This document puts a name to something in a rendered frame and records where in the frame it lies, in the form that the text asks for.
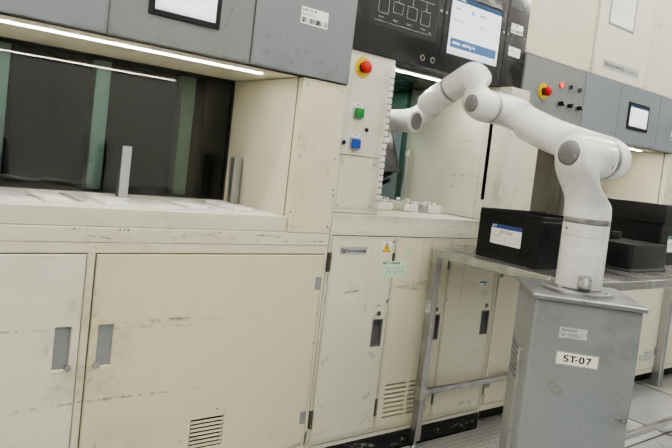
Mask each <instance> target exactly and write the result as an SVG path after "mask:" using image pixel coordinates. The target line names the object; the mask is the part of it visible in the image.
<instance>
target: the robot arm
mask: <svg viewBox="0 0 672 448"><path fill-rule="evenodd" d="M491 81H492V75H491V73H490V71H489V70H488V68H487V67H486V66H484V65H483V64H482V63H479V62H469V63H466V64H464V65H462V66H461V67H459V68H458V69H456V70H455V71H453V72H452V73H450V74H449V75H447V76H446V77H445V78H443V79H442V80H440V81H439V82H437V83H436V84H434V85H433V86H431V87H430V88H429V89H427V90H426V91H424V92H423V93H422V94H421V95H420V96H419V99H418V104H417V105H415V106H414V107H411V108H408V109H391V114H390V122H389V131H388V132H407V133H416V132H418V131H419V130H420V129H421V127H422V125H423V124H425V123H426V122H428V121H430V120H432V119H433V118H435V117H436V116H438V114H439V111H441V110H443V109H444V108H446V107H448V106H449V105H451V104H453V103H454V102H456V101H457V100H459V99H461V98H462V97H463V100H462V107H463V109H464V111H465V112H466V114H467V115H468V116H470V117H471V118H472V119H474V120H476V121H480V122H485V123H490V124H495V125H499V126H503V127H506V128H509V129H511V130H513V131H514V133H515V135H516V136H517V137H518V138H519V139H521V140H523V141H524V142H526V143H528V144H530V145H532V146H534V147H536V148H538V149H540V150H542V151H545V152H547V153H549V154H552V155H554V156H555V170H556V174H557V177H558V180H559V183H560V185H561V188H562V190H563V193H564V197H565V210H564V217H563V224H562V232H561V239H560V247H559V254H558V262H557V269H556V277H555V280H553V278H549V279H548V280H543V281H541V286H542V287H544V288H546V289H548V290H551V291H555V292H559V293H563V294H567V295H572V296H578V297H584V298H592V299H614V298H615V296H616V293H615V292H613V291H611V290H608V289H605V288H602V285H603V278H604V271H605V263H606V256H607V249H608V242H609V234H610V226H611V219H612V206H611V204H610V202H609V200H608V199H607V197H606V196H605V194H604V192H603V190H602V187H601V184H600V181H613V180H616V179H619V178H621V177H622V176H624V175H625V174H626V173H627V172H628V170H629V169H630V167H631V164H632V155H631V152H630V150H629V148H628V147H627V146H626V145H625V144H624V143H623V142H622V141H620V140H618V139H616V138H614V137H611V136H607V135H604V134H601V133H597V132H594V131H591V130H588V129H585V128H582V127H579V126H576V125H573V124H570V123H568V122H565V121H562V120H560V119H557V118H555V117H553V116H551V115H549V114H547V113H544V112H542V111H540V110H538V109H536V108H535V107H533V106H532V105H531V104H530V103H529V102H528V101H526V100H523V99H521V98H519V97H516V96H512V95H509V94H504V93H500V92H496V91H492V90H490V89H489V88H488V87H489V85H490V83H491Z"/></svg>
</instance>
